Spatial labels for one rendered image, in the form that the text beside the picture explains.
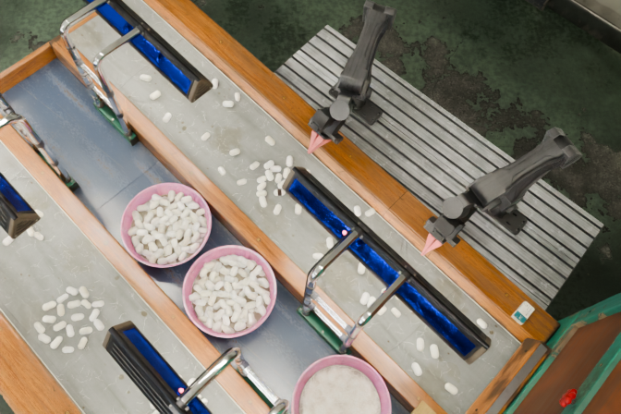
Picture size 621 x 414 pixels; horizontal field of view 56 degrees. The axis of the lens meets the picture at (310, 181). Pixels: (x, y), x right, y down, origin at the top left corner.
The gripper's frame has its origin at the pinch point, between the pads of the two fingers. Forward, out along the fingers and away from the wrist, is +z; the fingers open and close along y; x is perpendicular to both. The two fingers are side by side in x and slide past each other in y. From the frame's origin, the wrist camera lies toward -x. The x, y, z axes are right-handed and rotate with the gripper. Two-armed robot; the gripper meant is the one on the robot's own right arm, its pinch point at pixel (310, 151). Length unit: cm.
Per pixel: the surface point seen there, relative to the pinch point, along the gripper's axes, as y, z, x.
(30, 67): -95, 41, -14
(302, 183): 13.1, -2.1, -30.1
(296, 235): 13.3, 21.9, -2.9
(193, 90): -27.0, -0.3, -29.5
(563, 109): 42, -54, 157
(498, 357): 79, 10, 7
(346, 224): 28.0, -2.0, -30.0
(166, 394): 28, 39, -66
